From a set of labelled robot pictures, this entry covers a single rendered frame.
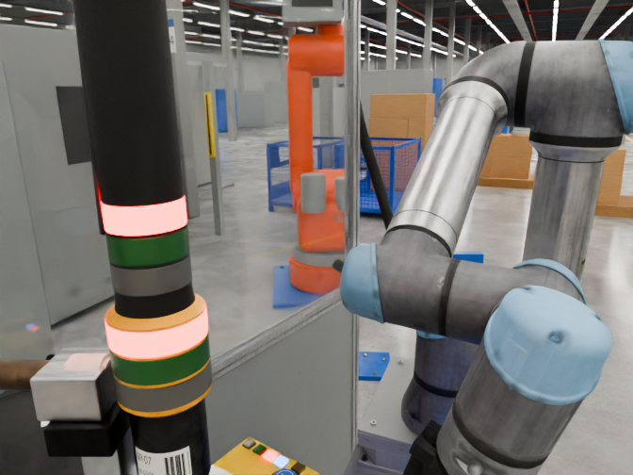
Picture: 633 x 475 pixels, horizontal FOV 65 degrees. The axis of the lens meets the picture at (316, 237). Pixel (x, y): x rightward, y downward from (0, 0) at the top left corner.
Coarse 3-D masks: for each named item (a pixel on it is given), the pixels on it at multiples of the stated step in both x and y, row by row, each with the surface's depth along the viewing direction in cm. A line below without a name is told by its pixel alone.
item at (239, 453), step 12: (240, 444) 87; (228, 456) 84; (240, 456) 84; (252, 456) 84; (228, 468) 81; (240, 468) 81; (252, 468) 81; (264, 468) 81; (276, 468) 81; (288, 468) 81
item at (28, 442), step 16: (0, 400) 40; (16, 400) 40; (32, 400) 40; (0, 416) 40; (16, 416) 40; (32, 416) 40; (0, 432) 39; (16, 432) 39; (32, 432) 39; (16, 448) 39; (32, 448) 39; (0, 464) 38; (16, 464) 38; (32, 464) 38; (48, 464) 38; (64, 464) 38; (80, 464) 38
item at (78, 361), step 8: (72, 360) 23; (80, 360) 23; (88, 360) 23; (96, 360) 23; (104, 360) 23; (64, 368) 23; (72, 368) 23; (80, 368) 23; (88, 368) 23; (96, 368) 23; (112, 376) 24; (112, 384) 24
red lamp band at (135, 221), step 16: (112, 208) 20; (128, 208) 20; (144, 208) 20; (160, 208) 20; (176, 208) 21; (112, 224) 20; (128, 224) 20; (144, 224) 20; (160, 224) 20; (176, 224) 21
